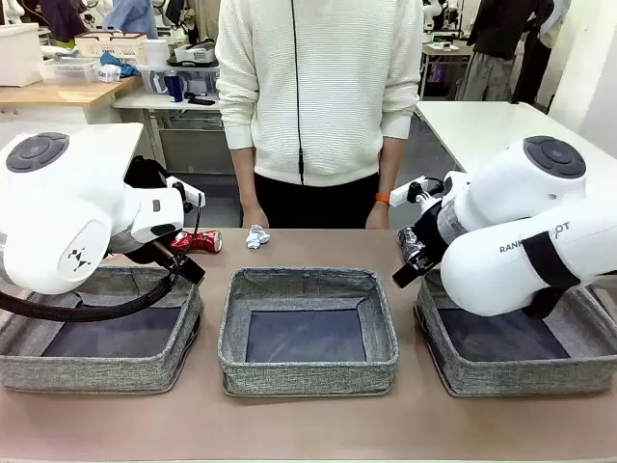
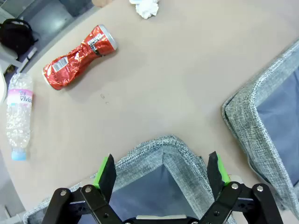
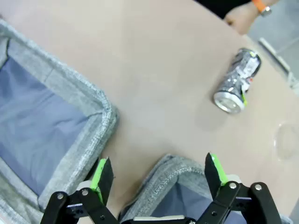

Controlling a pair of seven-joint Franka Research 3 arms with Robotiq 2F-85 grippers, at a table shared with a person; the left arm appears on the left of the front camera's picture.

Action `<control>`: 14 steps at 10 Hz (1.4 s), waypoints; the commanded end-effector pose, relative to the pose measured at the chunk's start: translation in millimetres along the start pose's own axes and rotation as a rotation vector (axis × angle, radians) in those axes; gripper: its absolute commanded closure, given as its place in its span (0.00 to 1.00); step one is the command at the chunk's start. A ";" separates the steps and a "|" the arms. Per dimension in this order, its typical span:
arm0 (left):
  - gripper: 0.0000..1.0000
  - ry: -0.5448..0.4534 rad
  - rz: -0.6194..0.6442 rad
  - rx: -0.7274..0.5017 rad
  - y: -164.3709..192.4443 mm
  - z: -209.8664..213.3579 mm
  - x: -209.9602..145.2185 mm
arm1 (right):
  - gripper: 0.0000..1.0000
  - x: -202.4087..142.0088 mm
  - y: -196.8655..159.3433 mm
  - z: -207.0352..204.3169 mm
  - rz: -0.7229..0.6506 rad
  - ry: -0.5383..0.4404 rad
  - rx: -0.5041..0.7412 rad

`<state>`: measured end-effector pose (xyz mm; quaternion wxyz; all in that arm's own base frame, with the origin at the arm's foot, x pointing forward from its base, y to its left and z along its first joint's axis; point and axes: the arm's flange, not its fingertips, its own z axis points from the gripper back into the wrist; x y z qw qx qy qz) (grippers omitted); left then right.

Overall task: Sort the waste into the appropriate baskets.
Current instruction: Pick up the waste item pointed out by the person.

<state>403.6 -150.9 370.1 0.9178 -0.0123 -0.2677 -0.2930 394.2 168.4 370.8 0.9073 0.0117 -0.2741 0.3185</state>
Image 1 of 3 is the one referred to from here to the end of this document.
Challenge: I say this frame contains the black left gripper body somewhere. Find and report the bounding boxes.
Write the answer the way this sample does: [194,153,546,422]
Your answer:
[152,239,207,286]

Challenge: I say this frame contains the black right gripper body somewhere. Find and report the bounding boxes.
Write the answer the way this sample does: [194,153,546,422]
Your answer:
[408,200,455,280]

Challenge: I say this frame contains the crushed black blue can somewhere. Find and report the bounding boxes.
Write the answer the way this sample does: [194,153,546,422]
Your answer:
[396,225,426,264]

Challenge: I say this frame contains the crushed red can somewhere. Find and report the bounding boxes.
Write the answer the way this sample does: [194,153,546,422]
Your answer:
[171,230,224,254]

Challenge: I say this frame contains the white paper ball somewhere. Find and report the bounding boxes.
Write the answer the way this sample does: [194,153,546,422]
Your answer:
[244,224,272,251]

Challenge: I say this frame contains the person's left forearm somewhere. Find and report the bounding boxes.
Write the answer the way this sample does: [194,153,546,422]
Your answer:
[374,134,399,199]

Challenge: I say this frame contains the person's right forearm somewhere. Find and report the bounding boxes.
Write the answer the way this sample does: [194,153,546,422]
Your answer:
[229,147,261,213]

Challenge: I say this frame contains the person's left hand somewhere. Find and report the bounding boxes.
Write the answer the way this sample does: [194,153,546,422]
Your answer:
[364,202,390,230]

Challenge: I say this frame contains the person's right hand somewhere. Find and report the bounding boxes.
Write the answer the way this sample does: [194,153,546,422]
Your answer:
[240,204,270,230]

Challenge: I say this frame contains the black trousers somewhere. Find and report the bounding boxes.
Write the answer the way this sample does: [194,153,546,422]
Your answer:
[253,171,382,230]

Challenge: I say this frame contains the black backpack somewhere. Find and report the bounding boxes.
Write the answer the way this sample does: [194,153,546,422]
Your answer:
[123,154,170,190]

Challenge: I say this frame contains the large white table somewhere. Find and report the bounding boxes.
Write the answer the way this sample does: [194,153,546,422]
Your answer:
[415,99,617,182]

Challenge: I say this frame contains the grey fabric basket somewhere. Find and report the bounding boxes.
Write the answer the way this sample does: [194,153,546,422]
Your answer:
[0,263,203,395]
[217,267,400,397]
[414,267,617,397]

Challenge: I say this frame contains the white knit sweater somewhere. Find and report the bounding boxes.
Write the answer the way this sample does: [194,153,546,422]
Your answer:
[215,0,425,188]

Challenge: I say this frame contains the grey hanging trousers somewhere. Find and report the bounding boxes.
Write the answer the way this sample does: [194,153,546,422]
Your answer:
[456,50,521,102]

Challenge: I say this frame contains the white table with shelf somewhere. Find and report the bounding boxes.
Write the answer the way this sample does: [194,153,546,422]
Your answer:
[112,91,223,176]

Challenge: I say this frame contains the dark blue bottle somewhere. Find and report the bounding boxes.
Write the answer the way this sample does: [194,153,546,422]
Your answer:
[163,69,186,104]

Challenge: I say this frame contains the background work table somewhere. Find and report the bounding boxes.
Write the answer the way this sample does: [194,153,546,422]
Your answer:
[419,41,476,100]

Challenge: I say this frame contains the long black hanging garment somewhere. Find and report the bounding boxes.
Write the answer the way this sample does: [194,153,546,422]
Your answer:
[511,28,554,106]

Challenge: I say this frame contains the clear plastic storage bin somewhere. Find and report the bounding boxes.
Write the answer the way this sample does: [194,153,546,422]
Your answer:
[137,64,222,96]

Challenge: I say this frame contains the blue cloth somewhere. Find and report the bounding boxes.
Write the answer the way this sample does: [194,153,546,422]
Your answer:
[99,51,140,78]

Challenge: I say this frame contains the white and black headset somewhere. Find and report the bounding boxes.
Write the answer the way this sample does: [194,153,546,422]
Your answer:
[167,40,219,68]

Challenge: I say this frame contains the black hanging top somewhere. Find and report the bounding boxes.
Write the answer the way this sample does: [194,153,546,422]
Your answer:
[466,0,555,62]

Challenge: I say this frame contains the small white background robot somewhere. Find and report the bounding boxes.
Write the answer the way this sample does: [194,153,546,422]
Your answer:
[422,0,464,33]

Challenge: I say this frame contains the white paper roll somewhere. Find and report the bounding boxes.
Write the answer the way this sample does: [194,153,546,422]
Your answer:
[144,39,170,68]

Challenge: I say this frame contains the wooden table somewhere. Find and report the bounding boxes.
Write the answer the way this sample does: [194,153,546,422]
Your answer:
[0,74,144,124]

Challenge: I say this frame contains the beige crate with brown rim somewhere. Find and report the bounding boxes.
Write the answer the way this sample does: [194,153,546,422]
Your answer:
[74,32,148,65]

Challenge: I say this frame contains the light blue hanging garment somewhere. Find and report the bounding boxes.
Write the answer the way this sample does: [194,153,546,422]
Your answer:
[538,0,574,49]

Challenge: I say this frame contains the background person in blue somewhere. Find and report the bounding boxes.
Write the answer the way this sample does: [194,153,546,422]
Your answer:
[102,0,159,41]

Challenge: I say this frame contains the white storage box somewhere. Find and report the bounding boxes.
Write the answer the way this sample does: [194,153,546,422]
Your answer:
[0,22,44,88]

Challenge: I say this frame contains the background person in jacket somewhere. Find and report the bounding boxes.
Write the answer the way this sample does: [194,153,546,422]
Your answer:
[39,0,89,43]

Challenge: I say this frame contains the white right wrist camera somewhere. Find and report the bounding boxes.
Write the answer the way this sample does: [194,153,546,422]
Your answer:
[389,177,444,209]

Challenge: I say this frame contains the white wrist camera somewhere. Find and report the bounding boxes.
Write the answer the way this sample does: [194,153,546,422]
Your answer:
[389,177,444,209]
[166,176,206,213]

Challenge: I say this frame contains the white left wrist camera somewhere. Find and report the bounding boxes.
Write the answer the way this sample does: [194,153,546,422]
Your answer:
[166,176,206,213]

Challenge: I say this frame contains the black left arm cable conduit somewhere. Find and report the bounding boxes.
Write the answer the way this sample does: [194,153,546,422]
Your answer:
[0,259,197,323]

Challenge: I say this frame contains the thin black hanging cable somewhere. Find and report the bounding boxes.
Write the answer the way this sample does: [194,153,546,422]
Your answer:
[290,0,307,187]

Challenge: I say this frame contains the white wire basket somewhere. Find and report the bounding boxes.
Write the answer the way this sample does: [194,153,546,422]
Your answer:
[40,56,99,86]

